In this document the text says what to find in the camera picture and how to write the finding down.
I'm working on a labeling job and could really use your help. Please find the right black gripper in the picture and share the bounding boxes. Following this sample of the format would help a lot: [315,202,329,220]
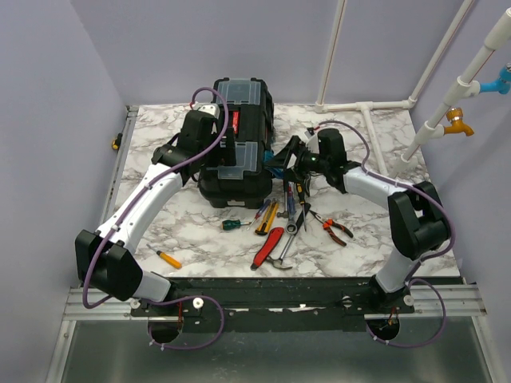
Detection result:
[265,136,330,185]

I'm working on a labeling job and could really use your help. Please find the black plastic toolbox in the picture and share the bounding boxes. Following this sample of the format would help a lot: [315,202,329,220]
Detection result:
[198,77,275,209]

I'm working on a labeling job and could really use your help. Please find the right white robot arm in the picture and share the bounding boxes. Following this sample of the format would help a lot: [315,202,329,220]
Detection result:
[264,128,455,313]

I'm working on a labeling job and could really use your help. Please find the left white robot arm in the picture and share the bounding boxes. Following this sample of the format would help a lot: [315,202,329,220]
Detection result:
[75,104,228,315]

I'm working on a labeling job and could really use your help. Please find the ratchet wrench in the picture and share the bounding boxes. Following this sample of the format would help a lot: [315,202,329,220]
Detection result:
[285,216,300,235]

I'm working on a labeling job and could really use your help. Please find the green stubby screwdriver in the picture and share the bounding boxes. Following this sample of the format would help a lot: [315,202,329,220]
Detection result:
[221,219,251,231]

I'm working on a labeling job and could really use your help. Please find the yellow utility knife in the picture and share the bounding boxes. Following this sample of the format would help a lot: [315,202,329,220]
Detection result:
[255,199,279,236]

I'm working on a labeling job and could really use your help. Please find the orange black pliers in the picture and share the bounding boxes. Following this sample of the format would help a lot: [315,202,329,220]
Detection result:
[310,210,354,247]

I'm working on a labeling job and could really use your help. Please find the steel claw hammer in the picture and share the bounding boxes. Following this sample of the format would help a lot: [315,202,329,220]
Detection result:
[267,235,295,270]

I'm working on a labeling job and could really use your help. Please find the orange pipe tap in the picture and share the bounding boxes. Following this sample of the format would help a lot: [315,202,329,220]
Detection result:
[444,107,474,136]

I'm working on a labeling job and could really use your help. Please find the blue pipe fitting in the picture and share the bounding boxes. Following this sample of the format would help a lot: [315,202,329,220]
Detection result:
[479,62,511,95]

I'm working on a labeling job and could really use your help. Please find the black yellow wire stripper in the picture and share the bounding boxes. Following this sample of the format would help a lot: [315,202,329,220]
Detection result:
[294,172,311,203]

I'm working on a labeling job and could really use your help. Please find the blue clear-handled screwdriver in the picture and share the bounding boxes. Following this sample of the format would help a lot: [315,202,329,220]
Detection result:
[248,199,271,227]

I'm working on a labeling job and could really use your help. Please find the orange handled screwdriver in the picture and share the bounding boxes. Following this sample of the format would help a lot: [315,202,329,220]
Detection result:
[146,244,182,270]

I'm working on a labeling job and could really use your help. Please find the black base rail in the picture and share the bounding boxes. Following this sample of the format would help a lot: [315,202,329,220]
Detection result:
[79,274,468,332]

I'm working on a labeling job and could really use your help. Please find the white pvc pipe frame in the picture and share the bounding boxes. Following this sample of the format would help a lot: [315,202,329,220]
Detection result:
[315,1,510,178]

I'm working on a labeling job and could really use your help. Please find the aluminium frame rail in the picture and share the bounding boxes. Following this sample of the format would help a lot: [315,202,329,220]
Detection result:
[61,285,488,320]

